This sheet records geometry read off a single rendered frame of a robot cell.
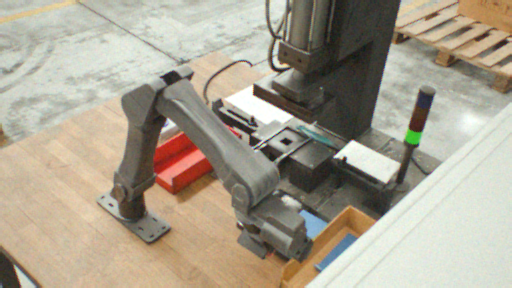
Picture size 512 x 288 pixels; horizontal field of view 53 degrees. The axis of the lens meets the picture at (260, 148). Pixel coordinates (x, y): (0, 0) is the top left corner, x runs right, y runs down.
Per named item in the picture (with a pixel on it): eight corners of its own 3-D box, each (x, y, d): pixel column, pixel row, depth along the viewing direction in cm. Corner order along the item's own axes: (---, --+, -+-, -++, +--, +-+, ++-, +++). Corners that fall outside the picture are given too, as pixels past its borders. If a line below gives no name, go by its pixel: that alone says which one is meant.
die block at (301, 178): (249, 159, 140) (251, 137, 135) (272, 143, 146) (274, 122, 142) (308, 194, 130) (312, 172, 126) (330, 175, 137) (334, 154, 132)
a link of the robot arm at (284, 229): (310, 237, 91) (320, 188, 83) (282, 266, 85) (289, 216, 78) (259, 205, 96) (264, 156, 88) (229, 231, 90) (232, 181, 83)
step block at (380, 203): (360, 203, 129) (367, 177, 123) (366, 197, 131) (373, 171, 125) (382, 216, 126) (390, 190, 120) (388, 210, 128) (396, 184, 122)
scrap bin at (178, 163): (142, 173, 133) (140, 155, 129) (210, 132, 148) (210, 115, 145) (173, 196, 127) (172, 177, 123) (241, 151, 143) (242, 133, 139)
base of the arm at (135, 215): (115, 163, 123) (90, 177, 119) (171, 204, 114) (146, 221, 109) (118, 187, 128) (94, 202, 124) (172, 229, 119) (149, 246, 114)
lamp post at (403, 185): (382, 184, 135) (410, 88, 117) (393, 173, 139) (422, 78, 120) (403, 195, 132) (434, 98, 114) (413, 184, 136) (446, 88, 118)
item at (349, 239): (310, 272, 110) (312, 264, 109) (348, 233, 120) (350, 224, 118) (338, 291, 107) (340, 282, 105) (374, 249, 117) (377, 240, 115)
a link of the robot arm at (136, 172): (152, 191, 116) (179, 91, 93) (129, 206, 112) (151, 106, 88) (134, 173, 118) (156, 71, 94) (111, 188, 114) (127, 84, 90)
